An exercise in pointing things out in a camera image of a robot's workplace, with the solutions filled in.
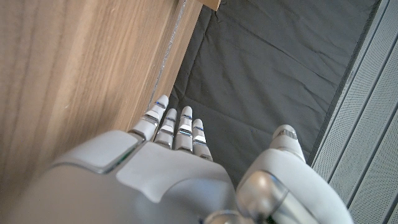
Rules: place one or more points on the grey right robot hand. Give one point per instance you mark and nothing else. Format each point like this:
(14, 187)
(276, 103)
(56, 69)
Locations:
(155, 186)

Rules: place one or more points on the wooden box with red slot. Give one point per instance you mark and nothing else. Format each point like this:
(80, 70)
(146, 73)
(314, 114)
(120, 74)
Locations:
(212, 3)

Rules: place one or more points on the black curtain backdrop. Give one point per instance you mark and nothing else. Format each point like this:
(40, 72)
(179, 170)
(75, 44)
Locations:
(258, 81)

